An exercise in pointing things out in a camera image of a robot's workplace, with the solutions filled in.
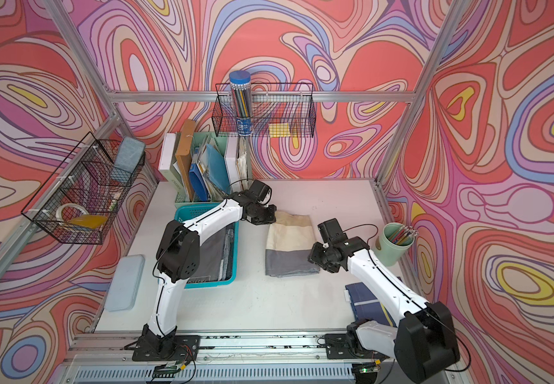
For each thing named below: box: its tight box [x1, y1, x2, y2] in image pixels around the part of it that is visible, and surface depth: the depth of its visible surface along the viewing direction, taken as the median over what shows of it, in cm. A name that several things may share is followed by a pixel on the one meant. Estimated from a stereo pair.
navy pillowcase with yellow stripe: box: [345, 281, 398, 328], surface depth 83 cm
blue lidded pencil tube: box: [228, 70, 253, 137], surface depth 78 cm
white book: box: [158, 132, 177, 171], surface depth 90 cm
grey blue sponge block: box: [113, 136, 146, 173], surface depth 83 cm
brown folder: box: [175, 118, 197, 202], surface depth 92 cm
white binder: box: [224, 136, 242, 193], surface depth 98 cm
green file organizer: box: [159, 131, 253, 204], surface depth 97 cm
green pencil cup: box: [372, 222, 419, 267], surface depth 84 cm
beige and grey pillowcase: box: [264, 211, 321, 278], surface depth 93 cm
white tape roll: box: [56, 203, 89, 224], surface depth 68 cm
